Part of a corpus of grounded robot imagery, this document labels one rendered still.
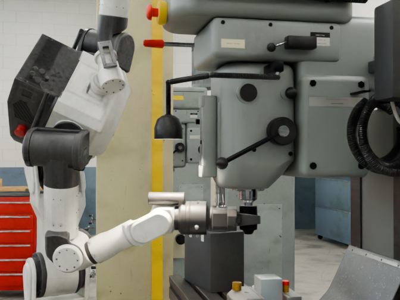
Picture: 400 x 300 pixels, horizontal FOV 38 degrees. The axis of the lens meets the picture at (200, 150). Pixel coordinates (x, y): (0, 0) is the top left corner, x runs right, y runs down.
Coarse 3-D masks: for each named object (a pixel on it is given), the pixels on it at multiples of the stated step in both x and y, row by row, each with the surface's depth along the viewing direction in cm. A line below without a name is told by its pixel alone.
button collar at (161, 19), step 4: (160, 4) 146; (164, 4) 146; (160, 8) 145; (164, 8) 146; (160, 12) 145; (164, 12) 146; (160, 16) 146; (164, 16) 146; (160, 20) 146; (164, 20) 147; (160, 24) 148; (164, 24) 148
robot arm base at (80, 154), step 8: (32, 128) 152; (40, 128) 153; (48, 128) 154; (56, 128) 154; (24, 136) 147; (80, 136) 147; (88, 136) 154; (24, 144) 145; (80, 144) 146; (88, 144) 155; (24, 152) 145; (80, 152) 146; (88, 152) 155; (24, 160) 146; (80, 160) 146; (88, 160) 156; (80, 168) 148
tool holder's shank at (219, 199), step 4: (216, 184) 189; (216, 188) 189; (220, 188) 188; (216, 192) 189; (220, 192) 188; (216, 196) 189; (220, 196) 188; (216, 200) 189; (220, 200) 188; (216, 204) 189; (220, 204) 188
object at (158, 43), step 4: (144, 40) 157; (148, 40) 157; (152, 40) 157; (156, 40) 157; (160, 40) 157; (144, 44) 157; (148, 44) 157; (152, 44) 157; (156, 44) 157; (160, 44) 157; (164, 44) 158; (168, 44) 158; (172, 44) 158; (176, 44) 159; (180, 44) 159; (184, 44) 159; (188, 44) 159; (192, 44) 160
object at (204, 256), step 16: (192, 240) 195; (208, 240) 183; (224, 240) 184; (240, 240) 186; (192, 256) 195; (208, 256) 183; (224, 256) 183; (240, 256) 186; (192, 272) 195; (208, 272) 183; (224, 272) 183; (240, 272) 186; (208, 288) 183; (224, 288) 183
